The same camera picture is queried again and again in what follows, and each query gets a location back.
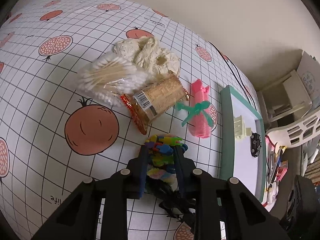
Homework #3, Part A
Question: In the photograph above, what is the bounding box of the cream hair claw clip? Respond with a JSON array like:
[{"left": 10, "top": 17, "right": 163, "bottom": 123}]
[{"left": 234, "top": 115, "right": 252, "bottom": 140}]

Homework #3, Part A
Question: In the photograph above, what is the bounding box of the clutter of stationery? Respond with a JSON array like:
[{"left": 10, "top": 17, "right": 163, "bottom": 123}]
[{"left": 263, "top": 136, "right": 288, "bottom": 210}]

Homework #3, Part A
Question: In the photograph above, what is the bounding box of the black toy car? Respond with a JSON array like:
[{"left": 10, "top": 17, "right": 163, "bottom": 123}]
[{"left": 250, "top": 133, "right": 262, "bottom": 158}]

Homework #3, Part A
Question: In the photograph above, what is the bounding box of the pomegranate grid tablecloth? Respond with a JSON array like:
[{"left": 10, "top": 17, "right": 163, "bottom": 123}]
[{"left": 1, "top": 0, "right": 258, "bottom": 239}]

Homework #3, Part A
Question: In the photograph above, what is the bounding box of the cotton swab bag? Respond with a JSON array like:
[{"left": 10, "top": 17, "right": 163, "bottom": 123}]
[{"left": 76, "top": 51, "right": 150, "bottom": 107}]

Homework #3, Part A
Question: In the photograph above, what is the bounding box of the cream knitted cloth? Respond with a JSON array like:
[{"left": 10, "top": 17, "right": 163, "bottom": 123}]
[{"left": 114, "top": 36, "right": 180, "bottom": 79}]

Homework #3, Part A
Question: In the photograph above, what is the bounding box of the black cable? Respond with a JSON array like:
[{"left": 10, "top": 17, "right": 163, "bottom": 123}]
[{"left": 207, "top": 41, "right": 258, "bottom": 111}]

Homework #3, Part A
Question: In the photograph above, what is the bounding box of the green ribbon bow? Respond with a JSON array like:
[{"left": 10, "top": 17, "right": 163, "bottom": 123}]
[{"left": 176, "top": 101, "right": 214, "bottom": 127}]

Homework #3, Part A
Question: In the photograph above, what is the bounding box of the white booklet on shelf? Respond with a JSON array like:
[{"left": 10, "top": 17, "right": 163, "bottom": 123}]
[{"left": 297, "top": 51, "right": 319, "bottom": 105}]

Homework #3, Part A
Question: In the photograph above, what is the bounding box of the brown snack packet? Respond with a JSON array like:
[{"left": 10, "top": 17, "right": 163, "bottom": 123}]
[{"left": 120, "top": 75, "right": 189, "bottom": 135}]

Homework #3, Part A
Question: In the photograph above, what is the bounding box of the teal rimmed white tray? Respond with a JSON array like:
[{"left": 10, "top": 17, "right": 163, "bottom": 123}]
[{"left": 219, "top": 86, "right": 267, "bottom": 202}]

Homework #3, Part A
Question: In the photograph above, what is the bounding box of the white lattice chair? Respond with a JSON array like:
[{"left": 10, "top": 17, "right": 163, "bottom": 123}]
[{"left": 266, "top": 107, "right": 320, "bottom": 148}]

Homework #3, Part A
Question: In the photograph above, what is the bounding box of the black action figure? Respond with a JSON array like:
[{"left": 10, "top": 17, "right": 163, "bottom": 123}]
[{"left": 145, "top": 177, "right": 196, "bottom": 229}]

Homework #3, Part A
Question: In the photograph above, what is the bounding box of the pink hair roller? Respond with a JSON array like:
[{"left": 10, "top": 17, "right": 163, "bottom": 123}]
[{"left": 189, "top": 79, "right": 210, "bottom": 139}]

